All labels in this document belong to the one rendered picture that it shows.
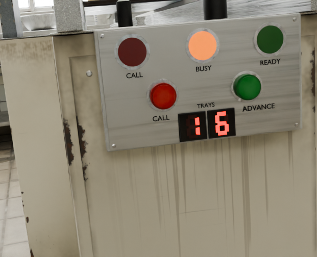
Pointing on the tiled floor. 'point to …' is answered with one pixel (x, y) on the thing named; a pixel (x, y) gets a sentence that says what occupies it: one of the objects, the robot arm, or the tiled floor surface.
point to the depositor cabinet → (39, 144)
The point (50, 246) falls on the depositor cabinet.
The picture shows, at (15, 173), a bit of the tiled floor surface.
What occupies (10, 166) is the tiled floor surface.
